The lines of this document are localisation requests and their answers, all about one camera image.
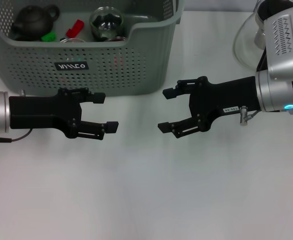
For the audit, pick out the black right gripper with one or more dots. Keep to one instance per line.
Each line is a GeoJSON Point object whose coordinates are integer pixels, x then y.
{"type": "Point", "coordinates": [219, 97]}

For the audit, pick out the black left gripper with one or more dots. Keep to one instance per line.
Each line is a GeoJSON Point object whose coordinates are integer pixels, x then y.
{"type": "Point", "coordinates": [43, 112]}

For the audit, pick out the dark red curved block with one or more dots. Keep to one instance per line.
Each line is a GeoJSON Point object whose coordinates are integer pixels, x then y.
{"type": "Point", "coordinates": [74, 28]}

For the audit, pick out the green long building block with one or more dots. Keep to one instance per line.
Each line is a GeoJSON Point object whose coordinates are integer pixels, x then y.
{"type": "Point", "coordinates": [48, 37]}

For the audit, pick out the grey-green perforated storage bin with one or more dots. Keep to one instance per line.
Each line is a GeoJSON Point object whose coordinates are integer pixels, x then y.
{"type": "Point", "coordinates": [111, 75]}

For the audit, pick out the glass pitcher black lid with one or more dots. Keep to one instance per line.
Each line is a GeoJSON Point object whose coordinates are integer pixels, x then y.
{"type": "Point", "coordinates": [249, 37]}

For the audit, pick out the black clay teapot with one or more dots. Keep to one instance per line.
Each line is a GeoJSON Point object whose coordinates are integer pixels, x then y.
{"type": "Point", "coordinates": [33, 22]}

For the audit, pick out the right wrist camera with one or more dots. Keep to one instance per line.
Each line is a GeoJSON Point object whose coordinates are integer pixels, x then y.
{"type": "Point", "coordinates": [284, 42]}

